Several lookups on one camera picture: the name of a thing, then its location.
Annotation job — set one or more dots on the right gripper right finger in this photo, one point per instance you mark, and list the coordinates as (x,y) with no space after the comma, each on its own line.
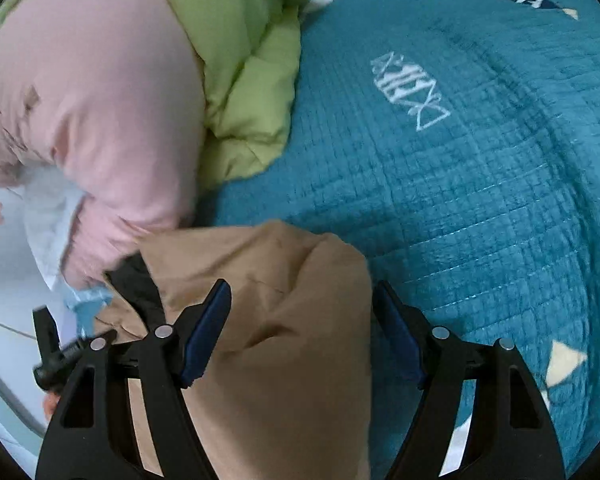
(511,434)

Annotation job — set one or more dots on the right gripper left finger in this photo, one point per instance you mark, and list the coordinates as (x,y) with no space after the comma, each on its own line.
(91,434)

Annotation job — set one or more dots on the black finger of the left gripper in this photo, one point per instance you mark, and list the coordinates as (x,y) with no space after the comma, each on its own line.
(58,363)

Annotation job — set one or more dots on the tan brown garment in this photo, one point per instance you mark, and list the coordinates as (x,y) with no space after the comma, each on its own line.
(286,394)

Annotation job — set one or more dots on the white pillow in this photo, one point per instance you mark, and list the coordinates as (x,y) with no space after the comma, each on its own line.
(50,204)

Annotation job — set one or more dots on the pink folded duvet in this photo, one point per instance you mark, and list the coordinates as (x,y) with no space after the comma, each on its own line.
(109,92)

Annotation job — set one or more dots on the teal quilted bedspread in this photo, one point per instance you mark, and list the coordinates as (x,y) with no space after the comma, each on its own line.
(456,144)

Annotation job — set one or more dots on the green folded duvet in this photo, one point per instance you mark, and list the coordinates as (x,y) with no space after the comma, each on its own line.
(249,53)

